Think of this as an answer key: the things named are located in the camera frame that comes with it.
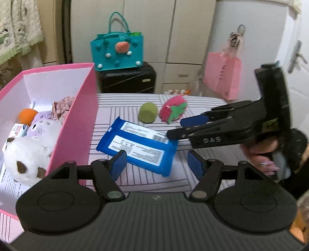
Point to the blue wet wipes pack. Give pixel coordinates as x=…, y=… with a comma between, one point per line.
x=135, y=144

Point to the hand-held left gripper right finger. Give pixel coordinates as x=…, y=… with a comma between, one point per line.
x=195, y=165

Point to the cream fleece jacket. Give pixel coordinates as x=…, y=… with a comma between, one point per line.
x=17, y=24

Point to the pink cardboard box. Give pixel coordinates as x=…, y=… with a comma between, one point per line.
x=77, y=120

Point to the teal felt handbag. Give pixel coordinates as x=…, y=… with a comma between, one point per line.
x=113, y=61

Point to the white door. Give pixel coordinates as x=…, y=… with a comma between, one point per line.
x=299, y=96

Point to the green sponge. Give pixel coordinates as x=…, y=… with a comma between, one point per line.
x=147, y=112

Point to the person's right forearm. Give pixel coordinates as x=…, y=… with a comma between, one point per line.
x=298, y=149

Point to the black suitcase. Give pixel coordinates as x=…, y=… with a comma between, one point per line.
x=128, y=79

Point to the person's right hand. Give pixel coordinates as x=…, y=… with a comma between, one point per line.
x=262, y=156

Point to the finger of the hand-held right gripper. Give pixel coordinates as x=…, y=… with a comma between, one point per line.
x=193, y=120
x=178, y=134

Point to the small orange white trinkets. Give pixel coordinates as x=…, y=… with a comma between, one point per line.
x=178, y=92

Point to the white tissue pack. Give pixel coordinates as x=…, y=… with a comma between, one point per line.
x=19, y=130

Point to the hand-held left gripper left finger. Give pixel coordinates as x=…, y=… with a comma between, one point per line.
x=118, y=164

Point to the striped bed sheet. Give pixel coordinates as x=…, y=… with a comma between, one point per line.
x=154, y=179

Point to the pink paper bag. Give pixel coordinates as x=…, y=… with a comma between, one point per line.
x=222, y=72

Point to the red strawberry sponge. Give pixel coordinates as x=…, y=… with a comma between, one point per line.
x=172, y=106

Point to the orange makeup sponge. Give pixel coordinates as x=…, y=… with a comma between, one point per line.
x=27, y=116

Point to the beige wardrobe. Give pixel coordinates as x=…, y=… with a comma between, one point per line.
x=188, y=29

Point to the white plush with brown ears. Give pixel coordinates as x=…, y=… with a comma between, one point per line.
x=24, y=154

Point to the pink floral cloth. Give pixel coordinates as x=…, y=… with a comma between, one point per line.
x=62, y=106

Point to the purple plush toy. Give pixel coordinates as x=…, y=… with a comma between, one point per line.
x=42, y=119

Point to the printed paper leaflet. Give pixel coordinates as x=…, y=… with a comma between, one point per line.
x=9, y=187

